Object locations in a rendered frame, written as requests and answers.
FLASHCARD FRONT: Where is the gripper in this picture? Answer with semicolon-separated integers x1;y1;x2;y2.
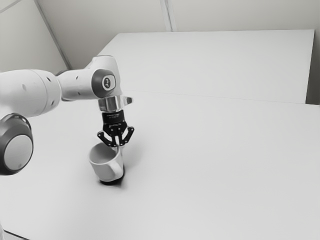
96;109;136;153

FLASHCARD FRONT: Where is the white mug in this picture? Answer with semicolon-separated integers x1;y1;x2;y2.
88;142;126;186

